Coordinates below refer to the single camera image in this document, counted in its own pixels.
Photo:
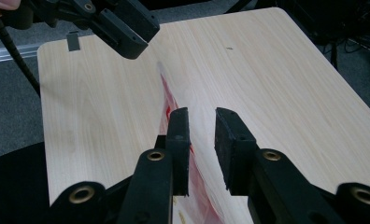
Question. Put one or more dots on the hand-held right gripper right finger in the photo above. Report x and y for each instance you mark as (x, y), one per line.
(234, 155)

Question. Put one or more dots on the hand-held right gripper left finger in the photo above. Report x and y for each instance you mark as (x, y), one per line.
(178, 155)

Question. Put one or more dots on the red printed clear plastic bag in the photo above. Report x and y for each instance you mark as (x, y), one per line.
(198, 180)

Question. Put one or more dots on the black metal stand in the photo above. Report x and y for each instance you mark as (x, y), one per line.
(239, 5)

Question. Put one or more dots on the dark cloth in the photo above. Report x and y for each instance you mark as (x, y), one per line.
(15, 186)

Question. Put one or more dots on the aluminium floor rail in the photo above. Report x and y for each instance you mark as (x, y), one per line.
(8, 53)

